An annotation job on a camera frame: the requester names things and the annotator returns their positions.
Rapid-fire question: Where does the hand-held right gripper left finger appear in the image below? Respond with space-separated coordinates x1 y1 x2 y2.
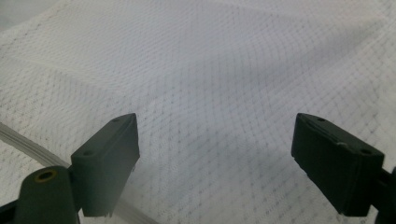
70 112 140 217

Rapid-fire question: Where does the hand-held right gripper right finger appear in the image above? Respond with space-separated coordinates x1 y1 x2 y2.
290 112 386 217

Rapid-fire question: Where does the white mesh laundry bag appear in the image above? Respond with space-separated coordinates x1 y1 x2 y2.
0 0 396 224

